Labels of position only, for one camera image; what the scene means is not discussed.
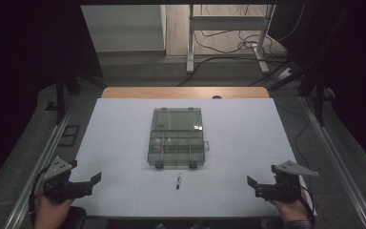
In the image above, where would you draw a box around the white panel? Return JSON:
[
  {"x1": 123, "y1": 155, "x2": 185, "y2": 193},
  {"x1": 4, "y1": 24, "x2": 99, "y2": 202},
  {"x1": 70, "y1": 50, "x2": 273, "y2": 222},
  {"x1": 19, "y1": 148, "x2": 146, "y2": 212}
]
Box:
[{"x1": 80, "y1": 4, "x2": 167, "y2": 53}]

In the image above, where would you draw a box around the black floor cable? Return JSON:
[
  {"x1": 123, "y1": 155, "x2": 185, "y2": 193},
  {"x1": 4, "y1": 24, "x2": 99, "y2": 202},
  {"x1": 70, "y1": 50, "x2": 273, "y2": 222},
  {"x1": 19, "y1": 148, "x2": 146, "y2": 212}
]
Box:
[
  {"x1": 274, "y1": 103, "x2": 310, "y2": 170},
  {"x1": 175, "y1": 30, "x2": 292, "y2": 88}
]

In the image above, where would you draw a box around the white table mat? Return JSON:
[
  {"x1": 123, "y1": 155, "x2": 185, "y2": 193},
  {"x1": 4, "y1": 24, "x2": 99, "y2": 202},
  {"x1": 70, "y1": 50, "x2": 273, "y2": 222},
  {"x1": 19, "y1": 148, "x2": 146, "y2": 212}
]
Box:
[{"x1": 71, "y1": 97, "x2": 319, "y2": 219}]

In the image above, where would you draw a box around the black metal stand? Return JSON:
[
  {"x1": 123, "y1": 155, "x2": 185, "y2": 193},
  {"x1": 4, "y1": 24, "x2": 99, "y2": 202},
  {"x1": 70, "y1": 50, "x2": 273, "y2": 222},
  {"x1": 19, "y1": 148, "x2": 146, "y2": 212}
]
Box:
[
  {"x1": 297, "y1": 61, "x2": 328, "y2": 127},
  {"x1": 54, "y1": 68, "x2": 81, "y2": 126}
]

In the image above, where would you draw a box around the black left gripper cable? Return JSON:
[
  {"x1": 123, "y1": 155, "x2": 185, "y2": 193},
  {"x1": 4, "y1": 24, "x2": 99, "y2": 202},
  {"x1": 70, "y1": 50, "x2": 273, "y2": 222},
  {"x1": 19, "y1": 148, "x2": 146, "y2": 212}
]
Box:
[{"x1": 28, "y1": 166, "x2": 50, "y2": 220}]

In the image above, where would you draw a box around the clear plastic compartment box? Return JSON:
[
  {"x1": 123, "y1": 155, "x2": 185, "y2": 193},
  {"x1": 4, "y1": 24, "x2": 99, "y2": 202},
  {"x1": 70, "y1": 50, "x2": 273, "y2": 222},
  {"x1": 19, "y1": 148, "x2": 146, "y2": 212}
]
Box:
[{"x1": 147, "y1": 107, "x2": 211, "y2": 170}]

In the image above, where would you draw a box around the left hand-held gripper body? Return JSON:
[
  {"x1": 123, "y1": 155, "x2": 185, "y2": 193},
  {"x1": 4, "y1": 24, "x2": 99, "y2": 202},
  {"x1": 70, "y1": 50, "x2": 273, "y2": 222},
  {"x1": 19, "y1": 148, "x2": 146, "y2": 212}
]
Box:
[{"x1": 42, "y1": 156, "x2": 93, "y2": 204}]

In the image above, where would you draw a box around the person's right hand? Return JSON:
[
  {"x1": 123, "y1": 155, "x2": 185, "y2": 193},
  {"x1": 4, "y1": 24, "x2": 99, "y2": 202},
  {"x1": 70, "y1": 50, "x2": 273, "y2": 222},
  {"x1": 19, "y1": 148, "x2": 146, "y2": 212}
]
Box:
[{"x1": 269, "y1": 190, "x2": 311, "y2": 224}]

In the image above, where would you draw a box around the aluminium rail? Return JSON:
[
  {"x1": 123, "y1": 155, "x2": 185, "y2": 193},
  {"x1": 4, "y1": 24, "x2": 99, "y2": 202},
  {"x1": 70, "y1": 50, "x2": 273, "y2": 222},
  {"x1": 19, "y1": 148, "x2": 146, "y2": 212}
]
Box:
[
  {"x1": 2, "y1": 94, "x2": 78, "y2": 229},
  {"x1": 299, "y1": 94, "x2": 366, "y2": 229}
]

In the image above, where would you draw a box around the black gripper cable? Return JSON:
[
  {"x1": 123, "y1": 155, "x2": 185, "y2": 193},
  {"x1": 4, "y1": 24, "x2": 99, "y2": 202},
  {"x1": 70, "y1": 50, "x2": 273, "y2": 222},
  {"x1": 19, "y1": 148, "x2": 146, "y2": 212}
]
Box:
[
  {"x1": 28, "y1": 166, "x2": 50, "y2": 220},
  {"x1": 298, "y1": 186, "x2": 317, "y2": 227}
]

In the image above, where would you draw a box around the black floor frame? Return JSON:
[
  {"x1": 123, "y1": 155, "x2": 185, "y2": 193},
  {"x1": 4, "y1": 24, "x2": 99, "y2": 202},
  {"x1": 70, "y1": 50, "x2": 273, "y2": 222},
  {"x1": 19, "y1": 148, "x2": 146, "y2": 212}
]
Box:
[{"x1": 57, "y1": 124, "x2": 81, "y2": 148}]

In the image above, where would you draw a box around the person's left hand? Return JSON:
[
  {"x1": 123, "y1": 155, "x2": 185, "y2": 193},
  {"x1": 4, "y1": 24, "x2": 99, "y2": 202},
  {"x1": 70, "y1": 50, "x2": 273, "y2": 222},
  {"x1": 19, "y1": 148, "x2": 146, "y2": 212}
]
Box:
[{"x1": 32, "y1": 194, "x2": 74, "y2": 229}]

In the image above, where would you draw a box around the wooden table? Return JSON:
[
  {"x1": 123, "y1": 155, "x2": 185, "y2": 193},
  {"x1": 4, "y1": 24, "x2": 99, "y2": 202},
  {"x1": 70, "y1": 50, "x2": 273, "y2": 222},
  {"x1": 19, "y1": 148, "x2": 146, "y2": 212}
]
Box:
[{"x1": 100, "y1": 86, "x2": 272, "y2": 100}]

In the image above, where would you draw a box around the white power strip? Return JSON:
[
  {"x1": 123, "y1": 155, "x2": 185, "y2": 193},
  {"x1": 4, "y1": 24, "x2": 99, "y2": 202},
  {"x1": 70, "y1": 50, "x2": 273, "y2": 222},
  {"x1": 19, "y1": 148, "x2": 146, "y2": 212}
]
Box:
[{"x1": 276, "y1": 67, "x2": 294, "y2": 81}]

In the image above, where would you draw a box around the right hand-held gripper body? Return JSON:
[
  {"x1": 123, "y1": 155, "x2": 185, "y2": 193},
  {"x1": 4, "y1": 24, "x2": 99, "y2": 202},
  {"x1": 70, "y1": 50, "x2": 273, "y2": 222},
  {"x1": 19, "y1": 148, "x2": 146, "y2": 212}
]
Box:
[{"x1": 254, "y1": 160, "x2": 319, "y2": 203}]

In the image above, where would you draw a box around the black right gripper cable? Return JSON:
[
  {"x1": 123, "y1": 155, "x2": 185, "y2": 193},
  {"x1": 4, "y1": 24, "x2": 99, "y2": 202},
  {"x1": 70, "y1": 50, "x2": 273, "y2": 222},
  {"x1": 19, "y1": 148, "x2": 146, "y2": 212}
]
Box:
[{"x1": 298, "y1": 186, "x2": 317, "y2": 227}]

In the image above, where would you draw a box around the white metal desk frame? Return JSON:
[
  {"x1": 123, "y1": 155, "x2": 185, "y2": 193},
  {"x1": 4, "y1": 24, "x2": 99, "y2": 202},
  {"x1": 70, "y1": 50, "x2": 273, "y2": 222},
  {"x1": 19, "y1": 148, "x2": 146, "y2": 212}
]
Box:
[{"x1": 186, "y1": 4, "x2": 276, "y2": 75}]

